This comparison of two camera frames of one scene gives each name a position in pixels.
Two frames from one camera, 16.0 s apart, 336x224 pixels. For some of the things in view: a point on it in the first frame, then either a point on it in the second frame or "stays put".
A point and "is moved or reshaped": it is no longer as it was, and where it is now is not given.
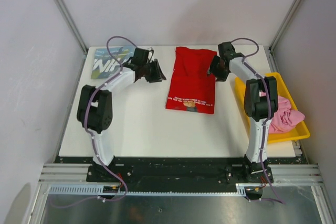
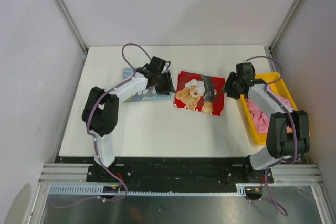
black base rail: x=178 y=174 stays put
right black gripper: x=221 y=77 → x=228 y=86
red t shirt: x=191 y=87 is moved or reshaped
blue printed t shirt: x=108 y=61 → x=148 y=94
